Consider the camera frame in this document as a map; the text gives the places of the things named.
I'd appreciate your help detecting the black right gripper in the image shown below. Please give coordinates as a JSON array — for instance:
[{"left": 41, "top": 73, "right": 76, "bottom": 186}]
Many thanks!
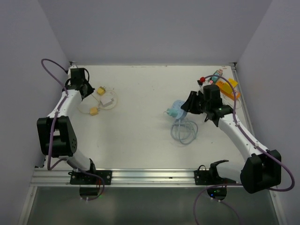
[{"left": 181, "top": 91, "right": 210, "bottom": 115}]

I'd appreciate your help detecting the yellow two-port adapter plug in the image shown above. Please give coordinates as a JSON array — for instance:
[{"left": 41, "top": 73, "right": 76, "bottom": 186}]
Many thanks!
[{"left": 97, "top": 86, "right": 106, "bottom": 96}]

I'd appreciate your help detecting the round light blue socket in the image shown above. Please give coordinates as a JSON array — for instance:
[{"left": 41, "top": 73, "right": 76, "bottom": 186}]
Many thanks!
[{"left": 171, "top": 100, "right": 187, "bottom": 120}]

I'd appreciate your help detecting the white charger plug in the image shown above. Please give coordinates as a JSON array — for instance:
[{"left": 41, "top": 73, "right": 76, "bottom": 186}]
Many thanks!
[{"left": 100, "top": 97, "right": 114, "bottom": 107}]

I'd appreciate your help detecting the yellow charging cable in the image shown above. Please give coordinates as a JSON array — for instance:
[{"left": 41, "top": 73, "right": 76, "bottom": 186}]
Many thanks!
[{"left": 77, "top": 90, "right": 119, "bottom": 115}]

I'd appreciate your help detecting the orange-yellow charger plug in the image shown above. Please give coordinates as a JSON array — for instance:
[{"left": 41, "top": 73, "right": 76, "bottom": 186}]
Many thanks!
[{"left": 90, "top": 107, "right": 99, "bottom": 116}]

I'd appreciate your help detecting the teal charger plug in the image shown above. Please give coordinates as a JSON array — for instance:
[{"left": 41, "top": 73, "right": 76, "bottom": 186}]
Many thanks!
[{"left": 166, "top": 108, "right": 178, "bottom": 118}]

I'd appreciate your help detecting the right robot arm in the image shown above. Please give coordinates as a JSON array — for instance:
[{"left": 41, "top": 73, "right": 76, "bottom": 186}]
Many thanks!
[{"left": 181, "top": 85, "right": 281, "bottom": 194}]

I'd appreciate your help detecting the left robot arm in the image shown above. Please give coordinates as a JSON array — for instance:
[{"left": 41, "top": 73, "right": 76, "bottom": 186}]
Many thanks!
[{"left": 37, "top": 68, "right": 98, "bottom": 184}]

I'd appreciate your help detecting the teal plug on strip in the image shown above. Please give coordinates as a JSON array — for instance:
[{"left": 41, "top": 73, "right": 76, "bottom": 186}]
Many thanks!
[{"left": 210, "top": 75, "right": 219, "bottom": 82}]

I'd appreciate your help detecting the orange power strip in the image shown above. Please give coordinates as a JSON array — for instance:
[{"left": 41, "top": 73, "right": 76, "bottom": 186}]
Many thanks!
[{"left": 216, "top": 81, "right": 240, "bottom": 100}]

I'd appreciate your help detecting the green power strip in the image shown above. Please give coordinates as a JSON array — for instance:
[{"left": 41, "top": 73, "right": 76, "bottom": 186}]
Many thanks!
[{"left": 208, "top": 69, "right": 223, "bottom": 84}]

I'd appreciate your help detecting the yellow cube adapter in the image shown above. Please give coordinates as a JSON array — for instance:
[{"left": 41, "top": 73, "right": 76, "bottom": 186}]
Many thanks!
[{"left": 228, "top": 78, "right": 238, "bottom": 89}]

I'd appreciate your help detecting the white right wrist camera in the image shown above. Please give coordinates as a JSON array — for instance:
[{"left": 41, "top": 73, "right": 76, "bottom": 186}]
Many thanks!
[{"left": 197, "top": 77, "right": 211, "bottom": 92}]

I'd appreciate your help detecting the light blue socket power cord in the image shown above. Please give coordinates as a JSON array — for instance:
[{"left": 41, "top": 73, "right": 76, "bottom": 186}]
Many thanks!
[{"left": 170, "top": 117, "right": 199, "bottom": 145}]

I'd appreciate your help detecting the aluminium frame rail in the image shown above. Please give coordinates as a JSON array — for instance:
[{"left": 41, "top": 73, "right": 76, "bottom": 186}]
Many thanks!
[{"left": 30, "top": 167, "right": 277, "bottom": 188}]

